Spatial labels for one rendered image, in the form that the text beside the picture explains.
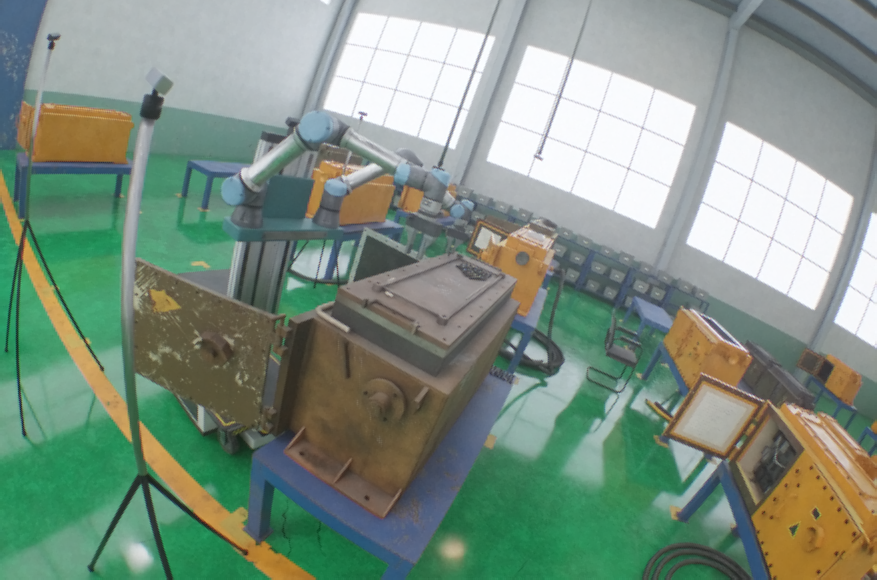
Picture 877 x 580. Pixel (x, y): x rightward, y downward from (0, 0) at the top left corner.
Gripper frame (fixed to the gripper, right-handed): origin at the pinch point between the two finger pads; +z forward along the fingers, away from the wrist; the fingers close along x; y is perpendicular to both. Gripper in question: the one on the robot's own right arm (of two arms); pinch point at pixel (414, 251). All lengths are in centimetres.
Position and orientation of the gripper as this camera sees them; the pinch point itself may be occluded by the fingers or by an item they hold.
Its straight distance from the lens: 147.2
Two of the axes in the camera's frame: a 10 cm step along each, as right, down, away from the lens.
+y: -4.6, 0.6, -8.9
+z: -3.3, 9.2, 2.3
